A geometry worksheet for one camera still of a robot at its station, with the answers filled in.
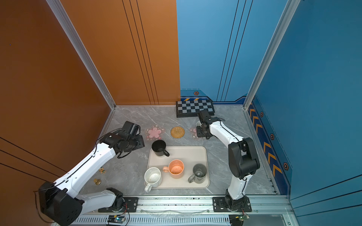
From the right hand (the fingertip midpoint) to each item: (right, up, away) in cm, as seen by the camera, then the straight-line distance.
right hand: (200, 133), depth 93 cm
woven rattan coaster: (-16, 0, +9) cm, 18 cm away
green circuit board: (-46, -41, -23) cm, 65 cm away
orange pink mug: (-16, -21, -8) cm, 27 cm away
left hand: (-36, -3, -13) cm, 38 cm away
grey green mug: (-3, -20, -21) cm, 29 cm away
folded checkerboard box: (-5, +18, +19) cm, 27 cm away
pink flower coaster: (-4, 0, +9) cm, 10 cm away
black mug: (-27, -8, -6) cm, 29 cm away
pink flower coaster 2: (-33, -1, +9) cm, 34 cm away
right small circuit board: (+16, -41, -23) cm, 50 cm away
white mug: (-29, -25, -12) cm, 40 cm away
